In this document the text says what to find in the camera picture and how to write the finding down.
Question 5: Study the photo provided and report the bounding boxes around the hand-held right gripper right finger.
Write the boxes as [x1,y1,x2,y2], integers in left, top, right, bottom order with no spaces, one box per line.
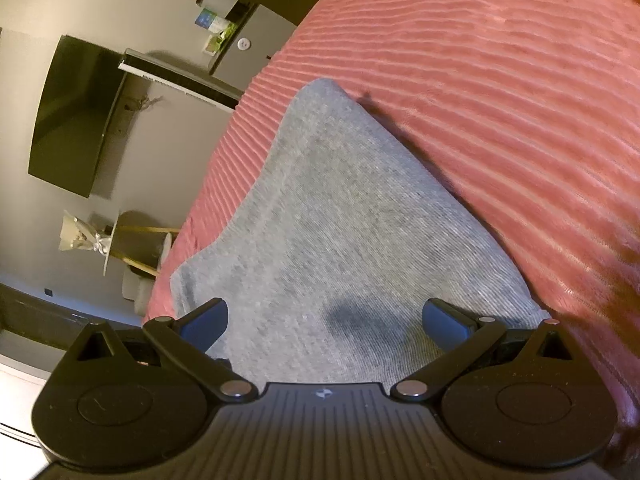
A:
[391,298,578,402]

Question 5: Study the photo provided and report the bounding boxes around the tiered side table gold legs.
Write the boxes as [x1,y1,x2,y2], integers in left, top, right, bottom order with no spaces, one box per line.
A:
[102,210,181,281]

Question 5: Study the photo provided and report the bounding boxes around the pink ribbed blanket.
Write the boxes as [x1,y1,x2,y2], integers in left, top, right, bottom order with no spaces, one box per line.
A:
[141,0,640,431]

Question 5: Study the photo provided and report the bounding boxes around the wrapped flower bouquet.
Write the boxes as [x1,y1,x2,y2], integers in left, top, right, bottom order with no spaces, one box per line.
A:
[59,209,112,257]

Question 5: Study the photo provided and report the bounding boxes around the small green plant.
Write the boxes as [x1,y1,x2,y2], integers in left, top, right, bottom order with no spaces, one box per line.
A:
[202,22,237,56]

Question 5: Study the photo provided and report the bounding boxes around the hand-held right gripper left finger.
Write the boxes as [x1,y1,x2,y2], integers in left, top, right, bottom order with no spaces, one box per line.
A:
[70,297,255,402]

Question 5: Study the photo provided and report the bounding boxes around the grey sweat pants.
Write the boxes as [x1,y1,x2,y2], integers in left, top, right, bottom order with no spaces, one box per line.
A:
[170,78,551,393]

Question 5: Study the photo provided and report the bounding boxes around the black wall television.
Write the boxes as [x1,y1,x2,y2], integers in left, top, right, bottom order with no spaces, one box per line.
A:
[27,35,126,198]

